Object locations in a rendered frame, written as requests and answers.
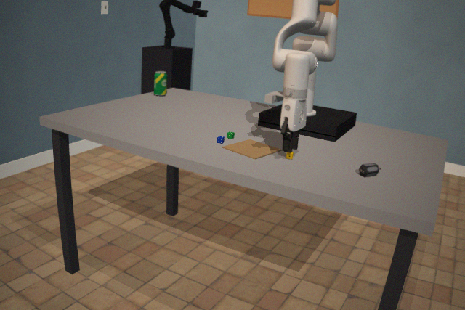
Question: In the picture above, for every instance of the green and yellow drink can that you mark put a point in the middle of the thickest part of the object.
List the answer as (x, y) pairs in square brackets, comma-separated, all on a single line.
[(160, 83)]

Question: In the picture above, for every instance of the tan square mat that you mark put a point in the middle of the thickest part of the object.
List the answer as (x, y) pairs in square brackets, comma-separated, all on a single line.
[(252, 149)]

